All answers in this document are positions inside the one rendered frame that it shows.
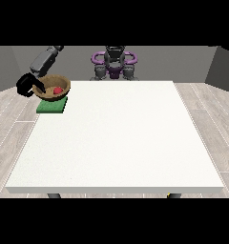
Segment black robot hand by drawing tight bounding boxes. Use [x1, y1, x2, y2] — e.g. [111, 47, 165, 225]
[16, 72, 47, 98]

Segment brown wooden bowl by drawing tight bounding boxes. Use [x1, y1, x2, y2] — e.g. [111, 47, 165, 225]
[32, 74, 72, 102]

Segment green square pad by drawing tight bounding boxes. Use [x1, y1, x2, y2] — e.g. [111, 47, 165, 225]
[35, 95, 69, 114]

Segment grey robot trunk purple rings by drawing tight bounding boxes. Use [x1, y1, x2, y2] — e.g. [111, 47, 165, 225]
[90, 46, 139, 81]

